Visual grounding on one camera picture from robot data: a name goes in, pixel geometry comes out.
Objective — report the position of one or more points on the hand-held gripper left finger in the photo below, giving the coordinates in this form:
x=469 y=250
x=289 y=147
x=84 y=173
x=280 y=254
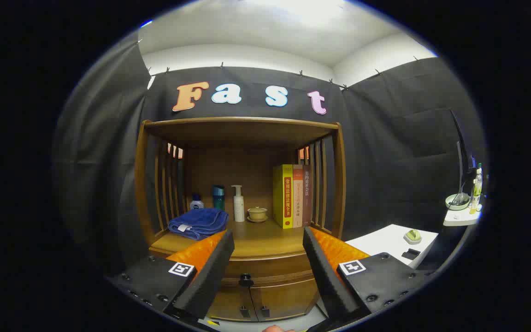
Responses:
x=210 y=276

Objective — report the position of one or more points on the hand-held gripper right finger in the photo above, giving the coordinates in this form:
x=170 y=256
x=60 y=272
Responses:
x=330 y=281

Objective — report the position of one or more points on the wooden drawer with black knob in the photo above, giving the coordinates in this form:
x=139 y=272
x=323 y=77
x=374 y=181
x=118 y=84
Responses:
x=270 y=267

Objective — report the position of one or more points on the wooden countertop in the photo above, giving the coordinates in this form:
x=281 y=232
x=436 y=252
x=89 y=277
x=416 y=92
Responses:
x=256 y=237

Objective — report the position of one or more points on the white side cabinet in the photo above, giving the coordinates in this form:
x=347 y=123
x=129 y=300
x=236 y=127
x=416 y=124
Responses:
x=380 y=242

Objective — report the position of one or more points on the wooden cabinet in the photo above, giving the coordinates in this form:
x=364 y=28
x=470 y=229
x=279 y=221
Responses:
x=247 y=133

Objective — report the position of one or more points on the blue folded towel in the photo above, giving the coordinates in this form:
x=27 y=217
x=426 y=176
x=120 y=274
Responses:
x=198 y=221

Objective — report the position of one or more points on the small white blue-capped bottle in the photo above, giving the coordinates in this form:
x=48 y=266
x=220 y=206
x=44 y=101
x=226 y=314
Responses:
x=196 y=204

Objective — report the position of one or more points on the white pump bottle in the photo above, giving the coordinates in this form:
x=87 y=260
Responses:
x=238 y=207

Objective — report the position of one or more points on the beige lidded teacup with saucer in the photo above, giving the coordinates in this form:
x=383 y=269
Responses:
x=257 y=213

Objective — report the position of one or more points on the teal bottle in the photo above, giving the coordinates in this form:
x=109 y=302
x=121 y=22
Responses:
x=218 y=198

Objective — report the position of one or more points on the brown book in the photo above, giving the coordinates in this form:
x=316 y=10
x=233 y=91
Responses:
x=307 y=203

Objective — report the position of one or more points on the orange and white book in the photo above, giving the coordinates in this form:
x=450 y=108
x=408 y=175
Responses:
x=297 y=203

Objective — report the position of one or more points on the small black object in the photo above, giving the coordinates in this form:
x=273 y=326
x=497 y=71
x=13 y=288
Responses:
x=410 y=253

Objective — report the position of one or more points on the small pale green object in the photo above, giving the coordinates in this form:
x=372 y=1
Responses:
x=413 y=236

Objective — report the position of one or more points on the thick yellow book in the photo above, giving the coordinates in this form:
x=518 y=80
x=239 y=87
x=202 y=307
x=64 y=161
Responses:
x=278 y=198

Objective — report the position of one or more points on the black backdrop cloth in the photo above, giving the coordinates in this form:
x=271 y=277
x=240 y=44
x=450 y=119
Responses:
x=385 y=152

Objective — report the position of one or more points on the small white shelf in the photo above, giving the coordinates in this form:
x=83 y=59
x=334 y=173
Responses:
x=459 y=217

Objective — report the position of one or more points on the desk lamp with green base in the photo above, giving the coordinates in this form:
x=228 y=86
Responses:
x=458 y=202

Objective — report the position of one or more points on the clear green bottle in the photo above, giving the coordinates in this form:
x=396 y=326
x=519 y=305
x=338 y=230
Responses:
x=476 y=189

